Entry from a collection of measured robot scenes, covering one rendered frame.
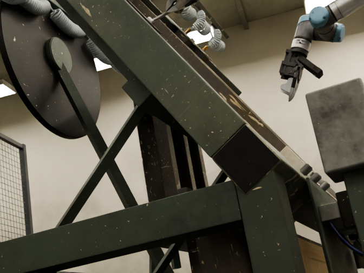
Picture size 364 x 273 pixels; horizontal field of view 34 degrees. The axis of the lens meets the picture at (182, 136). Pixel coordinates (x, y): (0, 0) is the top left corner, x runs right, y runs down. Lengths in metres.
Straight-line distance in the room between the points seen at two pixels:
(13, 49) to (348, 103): 1.70
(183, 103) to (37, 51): 1.51
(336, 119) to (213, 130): 0.27
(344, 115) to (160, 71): 0.45
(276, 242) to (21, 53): 1.72
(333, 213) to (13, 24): 1.71
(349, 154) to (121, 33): 0.64
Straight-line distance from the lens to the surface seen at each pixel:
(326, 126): 1.27
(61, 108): 2.82
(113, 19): 1.56
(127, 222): 1.39
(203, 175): 3.53
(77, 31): 3.07
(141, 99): 1.51
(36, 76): 2.73
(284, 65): 2.46
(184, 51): 2.22
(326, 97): 1.29
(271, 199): 1.27
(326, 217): 1.52
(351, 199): 1.27
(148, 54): 1.47
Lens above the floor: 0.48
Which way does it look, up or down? 19 degrees up
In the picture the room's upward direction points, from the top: 10 degrees counter-clockwise
